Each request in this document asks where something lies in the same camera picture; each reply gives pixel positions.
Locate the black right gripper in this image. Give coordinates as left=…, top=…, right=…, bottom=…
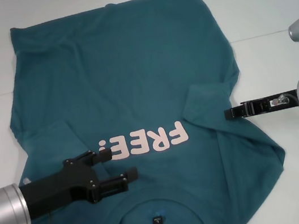
left=222, top=88, right=299, bottom=121

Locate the teal T-shirt with pink print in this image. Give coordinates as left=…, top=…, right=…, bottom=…
left=0, top=0, right=298, bottom=224

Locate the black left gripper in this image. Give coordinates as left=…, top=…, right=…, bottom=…
left=15, top=142, right=144, bottom=221

